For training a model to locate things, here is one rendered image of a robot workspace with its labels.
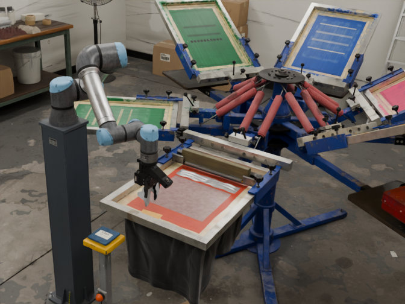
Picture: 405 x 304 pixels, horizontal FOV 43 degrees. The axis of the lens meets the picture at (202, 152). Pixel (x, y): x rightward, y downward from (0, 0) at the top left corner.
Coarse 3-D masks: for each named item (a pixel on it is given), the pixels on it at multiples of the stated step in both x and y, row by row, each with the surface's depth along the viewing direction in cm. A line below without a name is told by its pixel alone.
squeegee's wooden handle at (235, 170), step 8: (184, 152) 282; (192, 152) 280; (184, 160) 284; (192, 160) 281; (200, 160) 279; (208, 160) 276; (216, 160) 273; (224, 160) 273; (216, 168) 275; (224, 168) 272; (232, 168) 270; (240, 168) 267; (248, 168) 266; (240, 176) 269; (248, 176) 267
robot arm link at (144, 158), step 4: (140, 152) 217; (140, 156) 218; (144, 156) 216; (148, 156) 215; (152, 156) 216; (156, 156) 217; (144, 160) 217; (148, 160) 216; (152, 160) 217; (156, 160) 218
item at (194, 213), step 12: (228, 180) 275; (204, 192) 262; (216, 192) 263; (228, 192) 264; (240, 192) 264; (180, 204) 251; (192, 204) 251; (204, 204) 252; (216, 204) 253; (228, 204) 253; (168, 216) 241; (180, 216) 242; (192, 216) 242; (204, 216) 243; (192, 228) 234; (204, 228) 234
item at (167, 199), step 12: (180, 168) 284; (192, 168) 285; (180, 180) 272; (192, 180) 273; (168, 192) 260; (180, 192) 261; (192, 192) 262; (132, 204) 248; (144, 204) 249; (156, 204) 250; (168, 204) 250
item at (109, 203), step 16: (240, 160) 289; (128, 192) 256; (112, 208) 240; (128, 208) 239; (240, 208) 245; (144, 224) 233; (160, 224) 229; (224, 224) 232; (192, 240) 221; (208, 240) 220
